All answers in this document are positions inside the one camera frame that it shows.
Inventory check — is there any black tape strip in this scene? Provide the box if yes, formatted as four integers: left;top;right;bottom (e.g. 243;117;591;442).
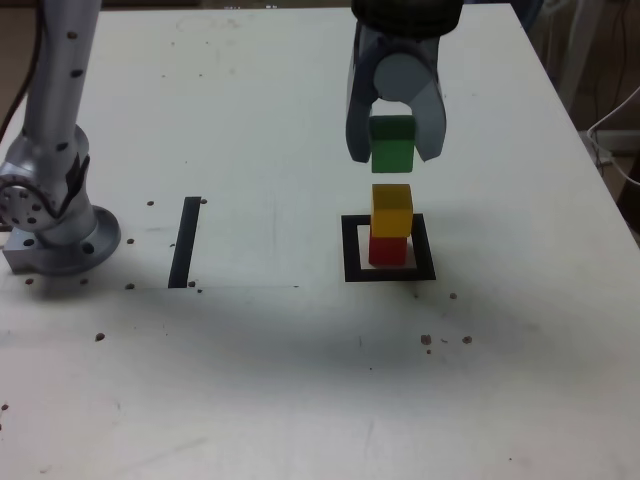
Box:
167;196;202;290

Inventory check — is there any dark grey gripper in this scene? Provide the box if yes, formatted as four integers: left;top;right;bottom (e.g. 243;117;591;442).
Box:
344;24;448;164

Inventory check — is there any white cable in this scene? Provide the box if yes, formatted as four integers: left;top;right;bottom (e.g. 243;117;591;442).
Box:
586;84;640;187

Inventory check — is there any black tape square outline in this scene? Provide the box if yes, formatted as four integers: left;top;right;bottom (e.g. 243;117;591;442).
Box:
340;213;437;283

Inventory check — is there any green cube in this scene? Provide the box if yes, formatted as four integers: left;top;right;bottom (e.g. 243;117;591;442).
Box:
368;114;418;175

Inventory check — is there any yellow cube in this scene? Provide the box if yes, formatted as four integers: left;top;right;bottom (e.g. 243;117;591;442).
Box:
370;183;414;238

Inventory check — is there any red cube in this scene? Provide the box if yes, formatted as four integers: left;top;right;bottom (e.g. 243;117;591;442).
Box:
368;233;408;267

